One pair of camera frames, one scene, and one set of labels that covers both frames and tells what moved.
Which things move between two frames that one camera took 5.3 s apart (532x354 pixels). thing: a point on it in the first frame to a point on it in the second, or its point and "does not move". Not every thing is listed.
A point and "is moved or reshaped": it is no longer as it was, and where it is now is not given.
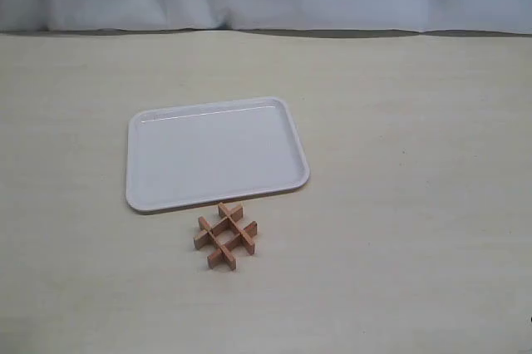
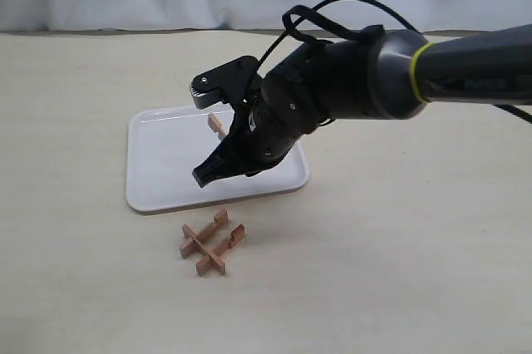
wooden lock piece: [204, 224] to [217, 262]
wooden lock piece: [224, 213] to [215, 124]
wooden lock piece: [217, 257] is moved or reshaped
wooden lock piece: [204, 238] is moved or reshaped
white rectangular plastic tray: [191, 155] does not move
